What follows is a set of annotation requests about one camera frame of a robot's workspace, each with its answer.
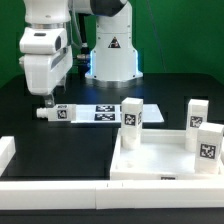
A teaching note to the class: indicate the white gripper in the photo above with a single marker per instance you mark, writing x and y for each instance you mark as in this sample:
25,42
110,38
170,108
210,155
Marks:
46,61

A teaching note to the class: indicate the white square table top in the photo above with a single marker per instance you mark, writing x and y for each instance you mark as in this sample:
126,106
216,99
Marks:
160,156

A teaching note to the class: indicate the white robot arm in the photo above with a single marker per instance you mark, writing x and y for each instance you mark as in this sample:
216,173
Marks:
114,60

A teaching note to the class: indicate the white paper with tags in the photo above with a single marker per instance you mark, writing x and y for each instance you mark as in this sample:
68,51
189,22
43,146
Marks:
111,113

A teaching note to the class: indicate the white left obstacle block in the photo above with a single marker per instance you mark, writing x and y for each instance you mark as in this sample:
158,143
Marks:
7,151

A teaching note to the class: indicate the white front obstacle bar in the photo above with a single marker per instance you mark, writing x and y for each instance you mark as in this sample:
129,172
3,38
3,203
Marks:
53,195

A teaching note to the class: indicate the black camera pole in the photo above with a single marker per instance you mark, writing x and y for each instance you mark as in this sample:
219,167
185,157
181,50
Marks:
83,57

